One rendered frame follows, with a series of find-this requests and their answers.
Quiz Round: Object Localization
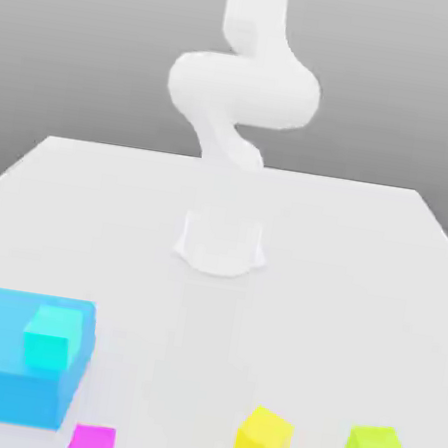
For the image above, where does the small cyan cube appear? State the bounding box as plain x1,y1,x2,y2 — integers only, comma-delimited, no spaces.
18,301,87,376

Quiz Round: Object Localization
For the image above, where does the small yellow cube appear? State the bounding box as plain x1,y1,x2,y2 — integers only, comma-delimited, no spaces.
232,401,298,448

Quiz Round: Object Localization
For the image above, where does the small magenta cube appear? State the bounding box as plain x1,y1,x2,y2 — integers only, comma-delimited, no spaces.
65,421,118,448

